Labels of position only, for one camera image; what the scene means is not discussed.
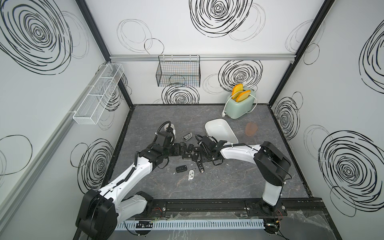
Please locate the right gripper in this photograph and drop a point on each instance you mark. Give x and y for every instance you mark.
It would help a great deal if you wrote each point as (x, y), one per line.
(203, 152)

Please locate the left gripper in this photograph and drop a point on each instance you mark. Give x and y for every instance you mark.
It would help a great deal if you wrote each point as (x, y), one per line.
(176, 152)

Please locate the white storage box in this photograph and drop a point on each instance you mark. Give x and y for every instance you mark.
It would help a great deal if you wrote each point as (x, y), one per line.
(220, 130)

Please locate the black Porsche car key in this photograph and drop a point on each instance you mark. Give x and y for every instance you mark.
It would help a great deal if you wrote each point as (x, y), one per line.
(200, 166)

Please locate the silver BMW car key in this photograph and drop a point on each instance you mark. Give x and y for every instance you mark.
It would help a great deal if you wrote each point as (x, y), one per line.
(187, 137)

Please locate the black flip key lone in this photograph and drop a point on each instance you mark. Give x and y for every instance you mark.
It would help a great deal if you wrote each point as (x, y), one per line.
(181, 169)

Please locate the white car key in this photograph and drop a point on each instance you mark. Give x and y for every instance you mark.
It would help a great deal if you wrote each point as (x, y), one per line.
(191, 175)

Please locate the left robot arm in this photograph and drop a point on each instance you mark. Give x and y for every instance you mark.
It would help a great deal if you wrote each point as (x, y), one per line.
(102, 210)

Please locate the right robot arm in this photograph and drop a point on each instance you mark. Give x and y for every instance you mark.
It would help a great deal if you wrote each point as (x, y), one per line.
(271, 162)

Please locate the black VW key right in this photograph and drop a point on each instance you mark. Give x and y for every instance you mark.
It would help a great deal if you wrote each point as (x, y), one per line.
(195, 156)

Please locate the black flip key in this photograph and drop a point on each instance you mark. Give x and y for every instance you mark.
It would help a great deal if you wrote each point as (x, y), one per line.
(183, 147)
(190, 148)

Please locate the black VW key left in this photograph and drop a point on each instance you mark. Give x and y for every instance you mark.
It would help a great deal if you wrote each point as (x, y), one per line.
(187, 156)

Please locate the clear jar of grains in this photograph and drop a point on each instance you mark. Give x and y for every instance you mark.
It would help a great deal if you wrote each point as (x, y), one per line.
(170, 128)

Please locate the mint green toaster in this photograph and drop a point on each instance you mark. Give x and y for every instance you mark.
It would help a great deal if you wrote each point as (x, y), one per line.
(235, 110)

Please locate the brown translucent lid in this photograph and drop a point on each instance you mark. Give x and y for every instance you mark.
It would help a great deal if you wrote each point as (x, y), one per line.
(251, 129)

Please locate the front orange toast slice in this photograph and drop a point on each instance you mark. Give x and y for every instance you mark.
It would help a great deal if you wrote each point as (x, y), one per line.
(242, 96)

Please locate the orange toast slice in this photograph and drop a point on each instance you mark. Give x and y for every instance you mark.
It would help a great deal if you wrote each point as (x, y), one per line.
(237, 89)
(242, 96)

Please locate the rear orange toast slice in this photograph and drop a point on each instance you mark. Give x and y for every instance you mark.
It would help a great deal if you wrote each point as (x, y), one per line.
(237, 89)

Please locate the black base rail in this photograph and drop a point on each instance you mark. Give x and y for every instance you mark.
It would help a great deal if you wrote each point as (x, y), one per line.
(250, 207)

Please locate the black wire basket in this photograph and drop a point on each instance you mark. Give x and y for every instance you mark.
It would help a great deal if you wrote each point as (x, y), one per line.
(179, 69)

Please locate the white mesh wall shelf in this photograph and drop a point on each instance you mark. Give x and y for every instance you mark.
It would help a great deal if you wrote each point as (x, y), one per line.
(96, 101)

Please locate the white slotted cable duct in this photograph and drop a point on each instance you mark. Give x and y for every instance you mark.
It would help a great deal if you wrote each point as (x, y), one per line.
(232, 224)

